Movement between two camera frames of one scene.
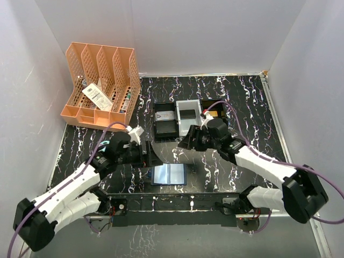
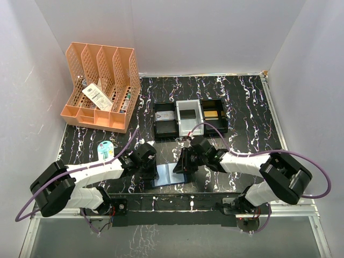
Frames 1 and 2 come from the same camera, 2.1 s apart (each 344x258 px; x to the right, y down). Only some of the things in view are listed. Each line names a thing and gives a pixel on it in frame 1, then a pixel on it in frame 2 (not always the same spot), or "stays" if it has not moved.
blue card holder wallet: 169,174 stays
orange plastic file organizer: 107,85 stays
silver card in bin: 165,115 stays
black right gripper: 190,143 → 184,165
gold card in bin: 214,113 stays
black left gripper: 151,159 → 152,173
